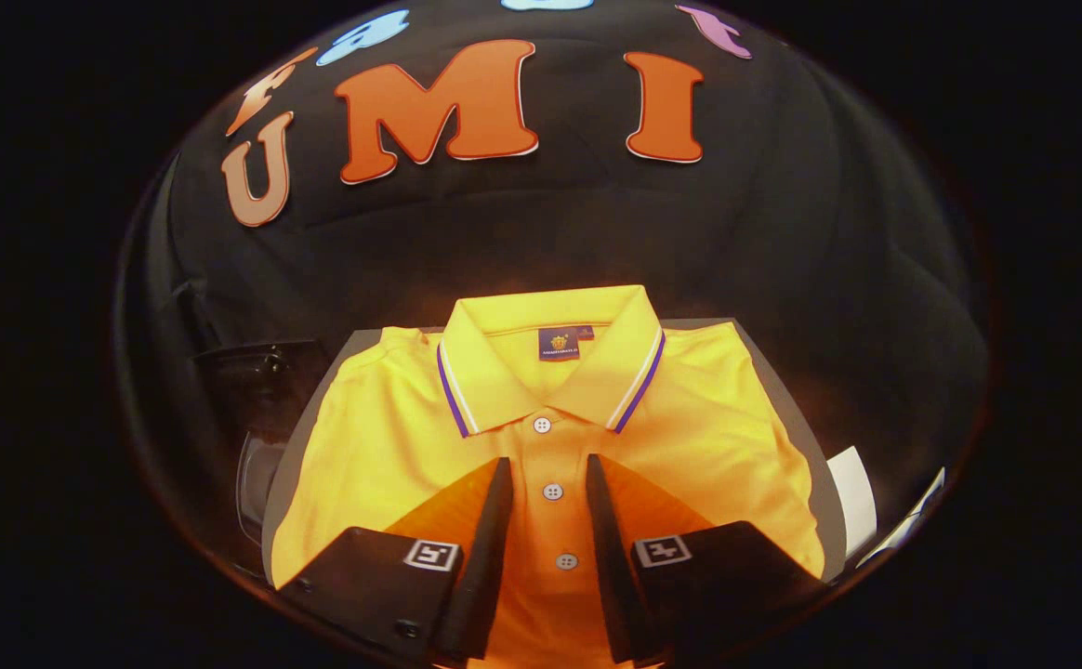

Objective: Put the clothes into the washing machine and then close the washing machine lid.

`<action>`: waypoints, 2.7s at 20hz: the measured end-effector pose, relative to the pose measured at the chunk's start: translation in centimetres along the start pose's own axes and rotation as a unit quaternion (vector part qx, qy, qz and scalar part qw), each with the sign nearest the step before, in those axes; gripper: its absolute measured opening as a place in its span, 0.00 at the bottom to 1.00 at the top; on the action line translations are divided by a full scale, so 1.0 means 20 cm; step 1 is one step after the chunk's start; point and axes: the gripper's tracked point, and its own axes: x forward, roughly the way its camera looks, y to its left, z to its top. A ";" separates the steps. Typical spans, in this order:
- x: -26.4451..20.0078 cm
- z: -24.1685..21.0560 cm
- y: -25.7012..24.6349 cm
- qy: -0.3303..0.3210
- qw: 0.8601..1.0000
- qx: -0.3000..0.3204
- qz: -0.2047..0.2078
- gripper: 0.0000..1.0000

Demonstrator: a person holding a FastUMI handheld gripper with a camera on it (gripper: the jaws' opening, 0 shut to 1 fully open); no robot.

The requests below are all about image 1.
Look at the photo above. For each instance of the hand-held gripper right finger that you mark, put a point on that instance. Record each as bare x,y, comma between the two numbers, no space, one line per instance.
608,557

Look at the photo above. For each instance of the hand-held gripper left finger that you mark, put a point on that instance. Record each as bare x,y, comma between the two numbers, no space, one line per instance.
490,557

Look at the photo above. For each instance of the yellow polo shirt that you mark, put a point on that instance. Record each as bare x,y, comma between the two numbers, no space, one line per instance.
392,446

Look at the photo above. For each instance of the dark glass washing machine lid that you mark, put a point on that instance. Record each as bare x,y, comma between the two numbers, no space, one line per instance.
257,386

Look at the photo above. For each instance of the white flat board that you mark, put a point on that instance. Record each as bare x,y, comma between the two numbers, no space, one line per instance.
852,502

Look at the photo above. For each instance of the white plastic stand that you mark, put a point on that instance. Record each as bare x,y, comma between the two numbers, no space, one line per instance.
917,509

